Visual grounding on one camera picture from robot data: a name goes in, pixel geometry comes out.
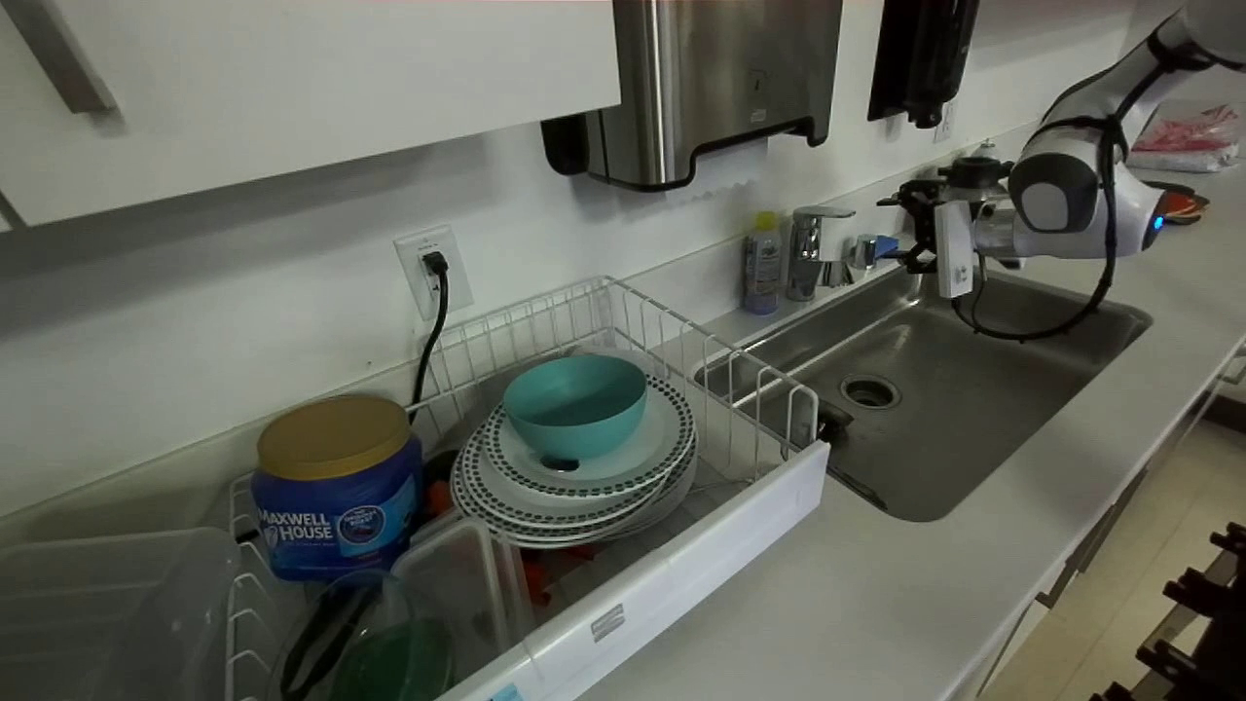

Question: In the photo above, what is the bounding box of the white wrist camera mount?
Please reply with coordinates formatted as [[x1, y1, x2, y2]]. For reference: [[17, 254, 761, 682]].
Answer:
[[930, 199, 982, 306]]

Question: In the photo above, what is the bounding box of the teal bowl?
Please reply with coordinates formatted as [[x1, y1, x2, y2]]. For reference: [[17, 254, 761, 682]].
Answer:
[[500, 350, 651, 466]]

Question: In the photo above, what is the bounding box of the pale plain plate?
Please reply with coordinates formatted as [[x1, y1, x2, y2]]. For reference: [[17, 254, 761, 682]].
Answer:
[[492, 382, 691, 494]]

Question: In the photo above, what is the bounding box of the black-patterned rim plate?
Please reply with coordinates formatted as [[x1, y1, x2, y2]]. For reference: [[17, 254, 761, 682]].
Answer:
[[468, 392, 700, 524], [450, 420, 700, 555]]

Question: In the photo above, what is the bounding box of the pink plastic bag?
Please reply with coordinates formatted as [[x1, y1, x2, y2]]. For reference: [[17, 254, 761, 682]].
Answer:
[[1126, 102, 1246, 177]]

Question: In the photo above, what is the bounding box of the black power plug cable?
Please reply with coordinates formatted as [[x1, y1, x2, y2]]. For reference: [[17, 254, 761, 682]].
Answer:
[[404, 248, 456, 411]]

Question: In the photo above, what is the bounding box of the soap bottle with yellow cap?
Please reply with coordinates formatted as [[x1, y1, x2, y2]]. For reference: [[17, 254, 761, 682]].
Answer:
[[739, 206, 796, 321]]

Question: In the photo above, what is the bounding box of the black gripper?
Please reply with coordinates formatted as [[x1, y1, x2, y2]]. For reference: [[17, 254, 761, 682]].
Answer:
[[892, 151, 1023, 264]]

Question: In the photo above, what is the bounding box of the white upper cabinet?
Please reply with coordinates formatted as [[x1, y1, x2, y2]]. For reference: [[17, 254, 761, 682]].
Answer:
[[0, 0, 626, 233]]

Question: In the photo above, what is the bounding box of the black wall-mounted panel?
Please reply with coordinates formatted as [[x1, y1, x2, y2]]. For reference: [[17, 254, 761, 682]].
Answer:
[[864, 0, 984, 133]]

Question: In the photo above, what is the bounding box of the red plate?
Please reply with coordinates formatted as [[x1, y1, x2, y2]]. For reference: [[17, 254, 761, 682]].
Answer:
[[1158, 185, 1217, 222]]

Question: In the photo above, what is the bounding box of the white wall outlet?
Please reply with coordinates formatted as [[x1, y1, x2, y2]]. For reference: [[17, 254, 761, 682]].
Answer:
[[391, 225, 474, 322]]

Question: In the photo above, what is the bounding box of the green bowl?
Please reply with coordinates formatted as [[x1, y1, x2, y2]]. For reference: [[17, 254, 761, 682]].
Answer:
[[328, 620, 456, 701]]

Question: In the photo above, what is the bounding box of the stainless steel sink basin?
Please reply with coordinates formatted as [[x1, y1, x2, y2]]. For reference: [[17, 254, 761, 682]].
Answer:
[[698, 264, 1158, 525]]

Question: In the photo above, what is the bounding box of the sink drain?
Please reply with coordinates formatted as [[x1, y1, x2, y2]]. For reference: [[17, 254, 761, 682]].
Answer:
[[843, 373, 899, 411]]

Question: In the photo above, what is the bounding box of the white wire dish rack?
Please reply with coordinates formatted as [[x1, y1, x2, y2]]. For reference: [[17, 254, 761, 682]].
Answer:
[[221, 274, 839, 701]]

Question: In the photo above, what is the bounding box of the large clear plastic container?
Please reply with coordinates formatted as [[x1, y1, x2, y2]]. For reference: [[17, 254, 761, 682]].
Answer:
[[0, 524, 245, 701]]

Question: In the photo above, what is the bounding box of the blue coffee canister yellow lid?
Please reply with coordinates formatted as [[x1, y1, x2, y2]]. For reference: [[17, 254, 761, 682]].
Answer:
[[245, 391, 429, 587]]

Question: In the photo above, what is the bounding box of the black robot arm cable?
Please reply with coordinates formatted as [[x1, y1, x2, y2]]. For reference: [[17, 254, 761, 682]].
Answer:
[[951, 112, 1131, 347]]

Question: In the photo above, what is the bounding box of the small clear plastic container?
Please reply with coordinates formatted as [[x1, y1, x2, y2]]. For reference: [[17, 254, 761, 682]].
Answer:
[[387, 513, 537, 701]]

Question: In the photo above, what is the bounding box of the chrome faucet tap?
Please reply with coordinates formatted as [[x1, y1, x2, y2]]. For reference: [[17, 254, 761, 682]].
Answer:
[[786, 202, 862, 299]]

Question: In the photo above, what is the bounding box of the stainless paper towel dispenser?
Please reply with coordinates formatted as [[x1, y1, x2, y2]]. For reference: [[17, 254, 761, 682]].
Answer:
[[537, 0, 851, 194]]

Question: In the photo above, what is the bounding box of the black metal frame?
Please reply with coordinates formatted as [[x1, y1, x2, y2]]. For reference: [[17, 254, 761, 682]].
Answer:
[[1091, 520, 1246, 701]]

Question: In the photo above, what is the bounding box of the grey cabinet handle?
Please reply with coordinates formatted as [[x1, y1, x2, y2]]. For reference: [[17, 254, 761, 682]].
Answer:
[[0, 0, 124, 125]]

